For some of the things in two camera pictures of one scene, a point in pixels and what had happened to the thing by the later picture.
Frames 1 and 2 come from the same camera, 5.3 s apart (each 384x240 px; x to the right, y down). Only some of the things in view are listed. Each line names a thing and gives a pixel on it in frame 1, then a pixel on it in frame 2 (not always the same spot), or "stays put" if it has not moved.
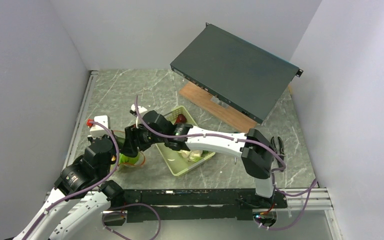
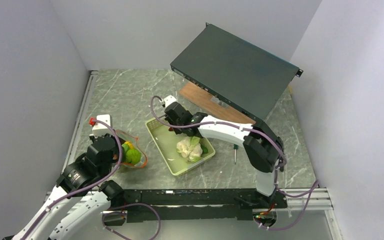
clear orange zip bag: [125, 160] stays put
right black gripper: [133, 140] -> [167, 118]
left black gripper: [114, 152] stays put
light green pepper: [129, 160] stays put
